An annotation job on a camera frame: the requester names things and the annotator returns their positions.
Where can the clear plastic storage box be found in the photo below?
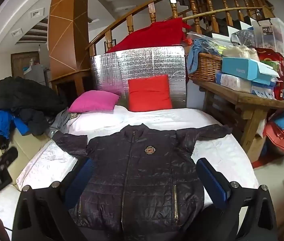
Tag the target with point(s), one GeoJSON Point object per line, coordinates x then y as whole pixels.
{"type": "Point", "coordinates": [279, 35]}

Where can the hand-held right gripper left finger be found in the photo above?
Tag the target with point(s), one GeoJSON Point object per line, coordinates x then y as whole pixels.
{"type": "Point", "coordinates": [81, 180]}

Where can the wooden table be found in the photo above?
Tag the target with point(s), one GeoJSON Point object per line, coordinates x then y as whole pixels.
{"type": "Point", "coordinates": [237, 98]}

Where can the stack of folded cloths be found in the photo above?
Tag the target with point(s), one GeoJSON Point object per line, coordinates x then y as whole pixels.
{"type": "Point", "coordinates": [279, 135]}

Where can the red floor mat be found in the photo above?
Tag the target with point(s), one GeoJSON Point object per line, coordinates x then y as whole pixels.
{"type": "Point", "coordinates": [262, 162]}

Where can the pink pillow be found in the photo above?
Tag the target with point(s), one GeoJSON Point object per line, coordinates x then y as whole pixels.
{"type": "Point", "coordinates": [91, 101]}

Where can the white bed mattress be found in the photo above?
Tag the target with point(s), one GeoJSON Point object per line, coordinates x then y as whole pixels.
{"type": "Point", "coordinates": [219, 153]}

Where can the wooden door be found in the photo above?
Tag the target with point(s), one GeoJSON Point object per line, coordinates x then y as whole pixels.
{"type": "Point", "coordinates": [19, 62]}

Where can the red shopping bag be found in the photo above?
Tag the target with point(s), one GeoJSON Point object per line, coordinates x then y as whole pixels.
{"type": "Point", "coordinates": [269, 54]}

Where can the light blue cardboard box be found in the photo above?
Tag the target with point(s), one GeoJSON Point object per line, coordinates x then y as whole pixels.
{"type": "Point", "coordinates": [237, 67]}

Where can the plastic bag with beige contents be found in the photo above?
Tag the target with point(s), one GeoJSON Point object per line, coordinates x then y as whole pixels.
{"type": "Point", "coordinates": [239, 51]}

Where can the grey refrigerator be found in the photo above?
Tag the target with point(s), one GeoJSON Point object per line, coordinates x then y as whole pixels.
{"type": "Point", "coordinates": [38, 74]}

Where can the clear plastic bag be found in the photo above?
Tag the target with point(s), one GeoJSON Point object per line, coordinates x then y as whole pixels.
{"type": "Point", "coordinates": [243, 37]}

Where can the silver foil insulation panel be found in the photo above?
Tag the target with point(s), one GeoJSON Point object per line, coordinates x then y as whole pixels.
{"type": "Point", "coordinates": [137, 62]}

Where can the pile of black clothes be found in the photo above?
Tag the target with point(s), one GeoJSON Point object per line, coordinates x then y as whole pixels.
{"type": "Point", "coordinates": [24, 95]}

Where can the red pillow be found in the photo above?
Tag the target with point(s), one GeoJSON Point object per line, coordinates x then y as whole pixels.
{"type": "Point", "coordinates": [149, 95]}

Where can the dark quilted zip jacket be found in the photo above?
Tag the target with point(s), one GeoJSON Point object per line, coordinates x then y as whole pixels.
{"type": "Point", "coordinates": [142, 180]}

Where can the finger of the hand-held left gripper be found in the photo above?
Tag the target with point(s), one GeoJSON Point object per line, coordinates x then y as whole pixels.
{"type": "Point", "coordinates": [6, 157]}

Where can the white tissue pack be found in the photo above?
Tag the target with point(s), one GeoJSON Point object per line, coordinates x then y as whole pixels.
{"type": "Point", "coordinates": [232, 81]}

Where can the recessed ceiling light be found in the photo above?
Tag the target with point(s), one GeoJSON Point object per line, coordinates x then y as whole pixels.
{"type": "Point", "coordinates": [17, 32]}
{"type": "Point", "coordinates": [37, 13]}

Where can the wooden stair railing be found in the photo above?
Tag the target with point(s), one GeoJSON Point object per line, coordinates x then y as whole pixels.
{"type": "Point", "coordinates": [152, 11]}

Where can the grey garment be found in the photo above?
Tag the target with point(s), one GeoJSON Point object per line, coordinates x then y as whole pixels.
{"type": "Point", "coordinates": [61, 120]}

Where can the red cloth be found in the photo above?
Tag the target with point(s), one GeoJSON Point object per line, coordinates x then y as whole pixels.
{"type": "Point", "coordinates": [152, 35]}

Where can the blue cloth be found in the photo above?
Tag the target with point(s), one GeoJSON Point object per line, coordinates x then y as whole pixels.
{"type": "Point", "coordinates": [199, 47]}

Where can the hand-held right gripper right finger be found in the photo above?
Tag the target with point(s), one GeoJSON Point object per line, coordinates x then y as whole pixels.
{"type": "Point", "coordinates": [212, 183]}

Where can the wicker basket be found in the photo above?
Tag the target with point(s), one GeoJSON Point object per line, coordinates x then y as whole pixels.
{"type": "Point", "coordinates": [207, 67]}

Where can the white and blue packet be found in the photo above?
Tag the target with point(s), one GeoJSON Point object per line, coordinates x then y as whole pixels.
{"type": "Point", "coordinates": [262, 90]}

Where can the brown wooden column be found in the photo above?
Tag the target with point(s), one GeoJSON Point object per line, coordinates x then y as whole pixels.
{"type": "Point", "coordinates": [66, 30]}

